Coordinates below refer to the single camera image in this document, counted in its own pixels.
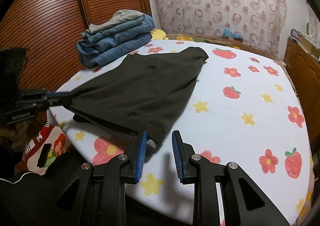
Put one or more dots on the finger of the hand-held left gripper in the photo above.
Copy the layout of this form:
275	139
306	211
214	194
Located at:
58	103
56	94

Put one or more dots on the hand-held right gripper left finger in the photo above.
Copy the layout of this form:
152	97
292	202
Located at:
140	156

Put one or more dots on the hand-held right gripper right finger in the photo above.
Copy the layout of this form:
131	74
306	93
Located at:
178	157

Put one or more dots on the grey-green folded pants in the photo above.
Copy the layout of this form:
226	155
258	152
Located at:
117	20

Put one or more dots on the red printed blanket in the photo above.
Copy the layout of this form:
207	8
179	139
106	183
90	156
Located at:
58	142

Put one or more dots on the black flat device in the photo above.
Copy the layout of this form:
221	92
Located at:
44	155

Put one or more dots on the white floral tablecloth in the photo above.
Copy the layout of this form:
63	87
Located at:
237	121

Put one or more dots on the wooden louvered wardrobe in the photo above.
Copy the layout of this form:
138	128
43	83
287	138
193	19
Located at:
50	16

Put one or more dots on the faded light blue jeans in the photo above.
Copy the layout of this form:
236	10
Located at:
135	27

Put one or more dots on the yellow plush toy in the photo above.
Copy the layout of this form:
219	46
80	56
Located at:
158	34

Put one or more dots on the small cardboard box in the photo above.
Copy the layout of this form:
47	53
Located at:
238	38

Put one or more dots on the blue plastic bag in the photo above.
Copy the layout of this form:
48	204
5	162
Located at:
229	32

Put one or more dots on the wooden cabinet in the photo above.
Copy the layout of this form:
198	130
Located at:
305	71

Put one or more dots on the circle patterned curtain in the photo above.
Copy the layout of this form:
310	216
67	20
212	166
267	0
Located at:
215	1

